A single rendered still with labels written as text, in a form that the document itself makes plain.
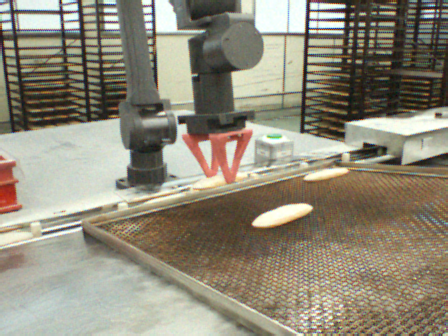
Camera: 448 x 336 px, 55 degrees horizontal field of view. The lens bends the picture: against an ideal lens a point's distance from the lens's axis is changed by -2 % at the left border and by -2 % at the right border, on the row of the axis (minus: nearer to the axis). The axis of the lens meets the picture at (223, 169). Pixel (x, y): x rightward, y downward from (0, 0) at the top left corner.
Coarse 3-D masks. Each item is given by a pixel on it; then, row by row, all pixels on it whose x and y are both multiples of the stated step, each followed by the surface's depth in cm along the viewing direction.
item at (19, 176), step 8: (0, 152) 84; (8, 152) 84; (0, 160) 83; (8, 160) 79; (16, 160) 79; (0, 168) 78; (8, 168) 79; (16, 168) 79; (0, 176) 78; (8, 176) 79; (16, 176) 80; (24, 176) 80; (0, 184) 78
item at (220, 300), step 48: (240, 192) 72; (384, 192) 63; (144, 240) 51; (192, 240) 50; (240, 240) 47; (288, 240) 46; (336, 240) 44; (384, 240) 43; (432, 240) 42; (192, 288) 35; (288, 288) 35; (336, 288) 33; (432, 288) 32
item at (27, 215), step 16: (368, 144) 116; (272, 160) 101; (288, 160) 101; (304, 160) 101; (192, 176) 90; (112, 192) 80; (128, 192) 80; (144, 192) 80; (160, 192) 80; (48, 208) 73; (64, 208) 73; (80, 208) 73; (0, 224) 66; (16, 224) 67
